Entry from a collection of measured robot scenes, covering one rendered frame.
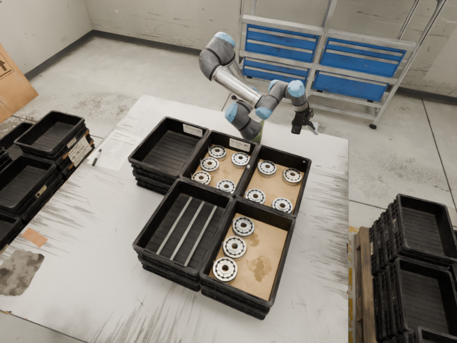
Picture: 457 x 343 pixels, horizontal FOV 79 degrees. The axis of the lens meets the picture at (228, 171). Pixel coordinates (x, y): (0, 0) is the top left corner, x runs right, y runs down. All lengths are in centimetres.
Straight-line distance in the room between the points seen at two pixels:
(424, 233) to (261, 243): 118
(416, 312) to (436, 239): 47
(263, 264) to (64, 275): 90
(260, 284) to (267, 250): 16
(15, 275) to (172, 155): 91
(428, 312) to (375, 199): 113
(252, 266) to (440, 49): 358
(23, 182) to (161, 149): 114
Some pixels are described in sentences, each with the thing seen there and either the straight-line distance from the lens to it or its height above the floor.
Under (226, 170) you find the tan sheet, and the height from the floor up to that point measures 83.
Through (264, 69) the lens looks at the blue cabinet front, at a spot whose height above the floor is 44.
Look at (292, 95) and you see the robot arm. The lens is 142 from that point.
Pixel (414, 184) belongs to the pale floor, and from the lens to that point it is 319.
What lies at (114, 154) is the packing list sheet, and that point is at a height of 70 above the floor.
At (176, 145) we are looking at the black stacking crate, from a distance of 169.
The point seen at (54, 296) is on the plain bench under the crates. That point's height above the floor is 70.
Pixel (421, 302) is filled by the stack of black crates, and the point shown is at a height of 38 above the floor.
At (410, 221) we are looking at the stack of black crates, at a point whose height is 49.
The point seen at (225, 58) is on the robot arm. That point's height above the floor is 128.
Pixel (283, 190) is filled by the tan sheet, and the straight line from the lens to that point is 150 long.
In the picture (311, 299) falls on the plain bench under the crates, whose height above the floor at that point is 70.
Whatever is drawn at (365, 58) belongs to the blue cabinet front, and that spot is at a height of 75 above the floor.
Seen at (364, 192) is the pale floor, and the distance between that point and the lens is 285.
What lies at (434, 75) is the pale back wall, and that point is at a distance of 441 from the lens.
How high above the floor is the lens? 199
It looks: 49 degrees down
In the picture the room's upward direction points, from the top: 4 degrees clockwise
